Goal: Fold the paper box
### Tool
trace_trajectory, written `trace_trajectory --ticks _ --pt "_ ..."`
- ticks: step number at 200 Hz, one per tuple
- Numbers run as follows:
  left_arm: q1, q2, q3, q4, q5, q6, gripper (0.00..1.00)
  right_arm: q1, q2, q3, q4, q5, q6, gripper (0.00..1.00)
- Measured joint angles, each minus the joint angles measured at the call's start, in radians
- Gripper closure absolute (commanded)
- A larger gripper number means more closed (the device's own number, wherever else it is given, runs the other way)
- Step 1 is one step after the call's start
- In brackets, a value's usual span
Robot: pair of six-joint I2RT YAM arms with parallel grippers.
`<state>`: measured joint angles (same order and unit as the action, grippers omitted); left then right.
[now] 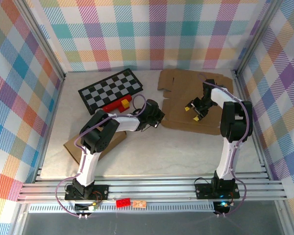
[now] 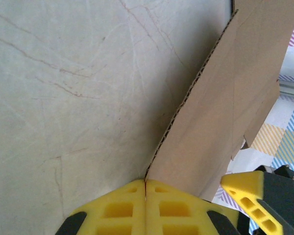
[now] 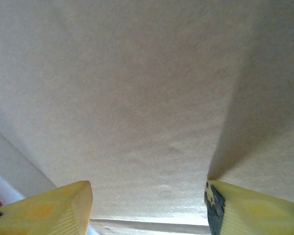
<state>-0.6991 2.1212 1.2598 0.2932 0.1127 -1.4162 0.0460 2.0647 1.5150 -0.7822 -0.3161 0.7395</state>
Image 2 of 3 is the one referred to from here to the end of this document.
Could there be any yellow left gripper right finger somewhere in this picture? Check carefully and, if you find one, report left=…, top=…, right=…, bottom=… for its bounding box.
left=146, top=180, right=240, bottom=235

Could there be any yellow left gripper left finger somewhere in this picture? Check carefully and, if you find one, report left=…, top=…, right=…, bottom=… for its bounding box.
left=55, top=179, right=147, bottom=235

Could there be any brown cardboard box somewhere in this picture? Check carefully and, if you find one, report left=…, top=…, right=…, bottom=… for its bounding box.
left=144, top=0, right=294, bottom=204

